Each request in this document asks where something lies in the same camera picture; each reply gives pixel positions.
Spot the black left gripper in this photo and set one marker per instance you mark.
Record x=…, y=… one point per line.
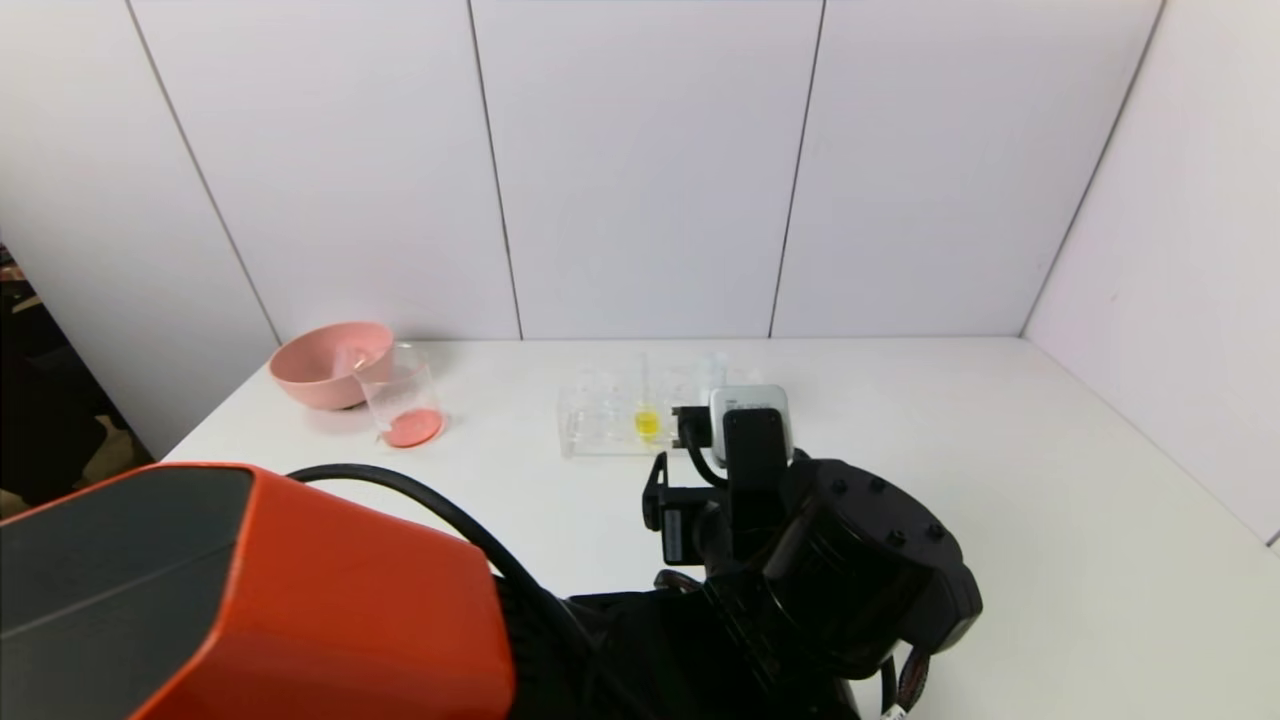
x=672, y=522

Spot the test tube with blue pigment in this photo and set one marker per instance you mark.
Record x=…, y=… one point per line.
x=713, y=370

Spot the orange and black left arm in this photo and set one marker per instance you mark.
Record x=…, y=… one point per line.
x=300, y=600

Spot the test tube with yellow pigment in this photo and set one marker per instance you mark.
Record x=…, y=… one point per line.
x=648, y=424

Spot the clear acrylic test tube rack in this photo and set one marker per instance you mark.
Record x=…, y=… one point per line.
x=600, y=430

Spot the clear glass beaker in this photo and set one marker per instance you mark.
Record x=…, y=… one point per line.
x=410, y=425

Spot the pink bowl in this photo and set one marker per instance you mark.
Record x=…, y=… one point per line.
x=315, y=375

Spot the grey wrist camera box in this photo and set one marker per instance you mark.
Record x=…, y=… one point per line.
x=745, y=397

